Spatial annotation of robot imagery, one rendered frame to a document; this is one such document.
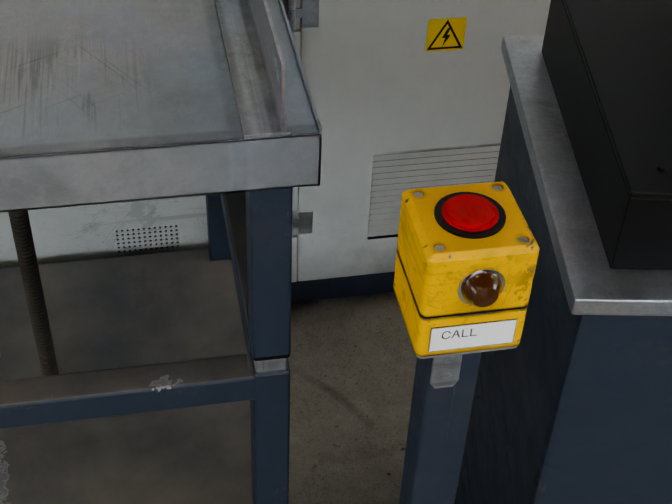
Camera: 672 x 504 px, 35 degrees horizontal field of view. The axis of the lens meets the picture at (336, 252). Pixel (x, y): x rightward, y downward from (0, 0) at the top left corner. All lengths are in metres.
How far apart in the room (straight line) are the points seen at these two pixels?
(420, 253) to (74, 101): 0.37
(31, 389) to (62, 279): 0.67
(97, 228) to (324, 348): 0.44
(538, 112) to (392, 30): 0.55
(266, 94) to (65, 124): 0.18
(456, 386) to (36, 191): 0.38
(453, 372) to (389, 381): 1.02
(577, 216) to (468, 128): 0.80
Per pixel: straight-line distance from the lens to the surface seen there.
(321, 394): 1.83
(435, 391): 0.85
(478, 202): 0.76
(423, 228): 0.74
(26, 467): 1.55
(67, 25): 1.09
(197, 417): 1.57
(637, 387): 1.05
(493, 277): 0.74
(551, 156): 1.09
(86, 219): 1.82
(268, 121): 0.93
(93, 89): 0.99
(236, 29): 1.06
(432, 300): 0.74
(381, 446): 1.76
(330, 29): 1.64
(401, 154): 1.80
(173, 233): 1.85
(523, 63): 1.24
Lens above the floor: 1.37
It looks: 41 degrees down
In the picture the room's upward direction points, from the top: 3 degrees clockwise
